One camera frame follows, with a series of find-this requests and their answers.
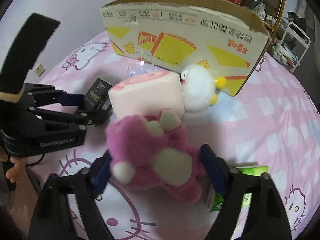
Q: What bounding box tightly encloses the small black box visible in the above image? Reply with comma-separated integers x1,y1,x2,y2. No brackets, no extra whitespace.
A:
84,78,113,110

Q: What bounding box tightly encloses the green tissue pack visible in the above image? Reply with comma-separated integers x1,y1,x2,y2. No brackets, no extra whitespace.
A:
206,165,269,212

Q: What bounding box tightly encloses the pink swirl roll cushion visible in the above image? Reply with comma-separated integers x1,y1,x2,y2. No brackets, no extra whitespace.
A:
108,70,184,120

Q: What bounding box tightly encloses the magenta bear plush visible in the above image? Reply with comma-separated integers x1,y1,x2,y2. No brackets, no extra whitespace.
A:
105,109,206,204

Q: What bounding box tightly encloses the person's left hand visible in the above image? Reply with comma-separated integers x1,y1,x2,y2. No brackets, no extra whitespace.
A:
1,148,27,183

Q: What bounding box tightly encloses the clear plastic suction toy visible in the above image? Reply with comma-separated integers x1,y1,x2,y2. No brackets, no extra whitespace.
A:
125,60,152,79

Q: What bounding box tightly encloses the pink Hello Kitty bedsheet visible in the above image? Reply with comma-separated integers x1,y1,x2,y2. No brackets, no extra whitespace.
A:
31,31,319,239

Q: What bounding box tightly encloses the white fluffy chick plush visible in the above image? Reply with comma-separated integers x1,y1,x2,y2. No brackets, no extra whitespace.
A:
180,64,227,113

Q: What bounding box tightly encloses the printed cardboard box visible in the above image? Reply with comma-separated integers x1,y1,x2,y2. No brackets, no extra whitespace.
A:
100,0,270,96

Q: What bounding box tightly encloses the white metal trolley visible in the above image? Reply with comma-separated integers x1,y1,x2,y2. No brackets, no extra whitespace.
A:
272,17,311,73

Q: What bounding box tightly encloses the wooden shelf unit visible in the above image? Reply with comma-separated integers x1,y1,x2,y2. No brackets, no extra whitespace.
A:
246,0,290,40

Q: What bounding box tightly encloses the wall socket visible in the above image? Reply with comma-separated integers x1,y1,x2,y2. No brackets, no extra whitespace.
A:
34,64,46,77

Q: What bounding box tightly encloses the black wrist strap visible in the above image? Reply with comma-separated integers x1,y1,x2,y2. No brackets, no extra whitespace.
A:
0,12,61,103

